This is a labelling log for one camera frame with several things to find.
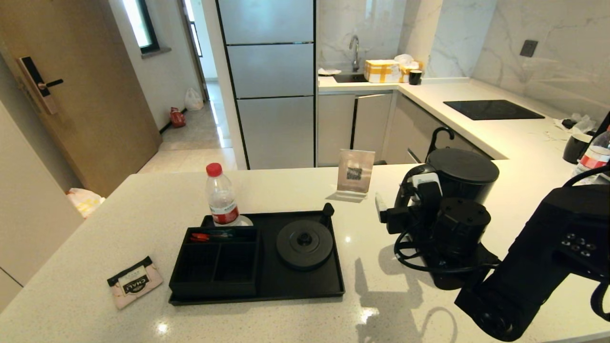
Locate thin black cable white tag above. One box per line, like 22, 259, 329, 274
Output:
394, 229, 501, 275

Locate beige cabinet panel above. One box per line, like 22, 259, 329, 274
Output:
0, 100, 85, 315

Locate window with dark frame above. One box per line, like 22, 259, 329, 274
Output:
122, 0, 160, 55

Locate black curved hook handle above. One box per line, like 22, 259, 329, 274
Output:
429, 126, 455, 152

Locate black door lock handle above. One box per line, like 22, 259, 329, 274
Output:
17, 56, 64, 115

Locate large yellow taped cardboard box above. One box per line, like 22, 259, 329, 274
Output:
364, 60, 402, 84

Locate white yellow plastic bag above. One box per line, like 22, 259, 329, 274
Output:
68, 188, 106, 219

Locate crumpled clear plastic wrap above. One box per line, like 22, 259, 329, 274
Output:
554, 113, 596, 134

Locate black compartment organizer box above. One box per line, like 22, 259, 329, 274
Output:
169, 226, 261, 298

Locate water bottle on tray red cap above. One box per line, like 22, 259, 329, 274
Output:
205, 162, 240, 227

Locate kitchen sink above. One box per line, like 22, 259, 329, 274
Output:
332, 72, 368, 84

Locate acrylic QR code sign stand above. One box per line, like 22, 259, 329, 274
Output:
326, 149, 376, 203

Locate black induction cooktop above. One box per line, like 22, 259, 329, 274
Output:
443, 100, 545, 121

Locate water bottle with red label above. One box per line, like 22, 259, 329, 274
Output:
572, 125, 610, 185

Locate black round kettle base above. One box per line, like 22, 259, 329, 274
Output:
276, 220, 334, 272

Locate silver refrigerator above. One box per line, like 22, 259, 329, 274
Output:
216, 0, 317, 170

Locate grey kitchen base cabinets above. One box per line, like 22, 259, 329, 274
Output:
317, 91, 494, 166

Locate chrome faucet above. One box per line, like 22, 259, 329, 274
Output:
348, 35, 360, 72

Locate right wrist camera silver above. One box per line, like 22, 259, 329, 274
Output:
409, 172, 443, 203

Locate pink CHALI tea bag packet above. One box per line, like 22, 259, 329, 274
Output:
107, 256, 164, 310

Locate black electric kettle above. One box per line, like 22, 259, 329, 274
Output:
399, 148, 500, 290

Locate black serving tray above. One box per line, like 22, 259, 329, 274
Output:
168, 211, 345, 306

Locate black mug with white inside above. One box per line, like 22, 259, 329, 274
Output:
563, 133, 593, 164

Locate brown wooden door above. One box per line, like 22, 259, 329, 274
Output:
0, 0, 163, 198

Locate thick black cable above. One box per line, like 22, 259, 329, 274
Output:
562, 164, 610, 187

